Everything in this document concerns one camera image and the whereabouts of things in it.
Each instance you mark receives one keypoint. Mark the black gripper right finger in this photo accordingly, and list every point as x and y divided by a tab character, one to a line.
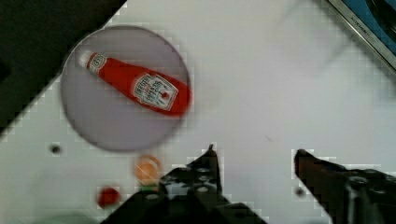
349	196

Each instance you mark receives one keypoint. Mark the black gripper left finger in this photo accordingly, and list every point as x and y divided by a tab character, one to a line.
189	195

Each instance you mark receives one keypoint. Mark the orange slice toy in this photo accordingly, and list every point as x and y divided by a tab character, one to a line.
148	170

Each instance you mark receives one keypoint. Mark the red strawberry toy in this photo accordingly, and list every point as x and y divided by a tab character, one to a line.
108	196

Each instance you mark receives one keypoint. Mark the red ketchup bottle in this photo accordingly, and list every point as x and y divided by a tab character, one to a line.
148	88

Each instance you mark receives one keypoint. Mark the grey round plate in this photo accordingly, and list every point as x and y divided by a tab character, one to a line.
102	115

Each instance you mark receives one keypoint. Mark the green colander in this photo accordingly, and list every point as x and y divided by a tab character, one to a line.
70	218

